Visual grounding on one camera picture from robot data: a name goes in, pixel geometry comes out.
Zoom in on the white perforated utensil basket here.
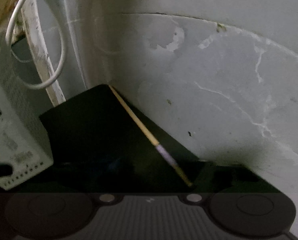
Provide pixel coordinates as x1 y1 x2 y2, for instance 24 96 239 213
0 40 53 190

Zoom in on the purple banded bamboo chopstick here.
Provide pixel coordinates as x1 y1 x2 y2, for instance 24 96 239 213
109 85 192 186

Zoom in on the white hose from wall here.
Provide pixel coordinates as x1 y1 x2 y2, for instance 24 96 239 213
0 0 66 90

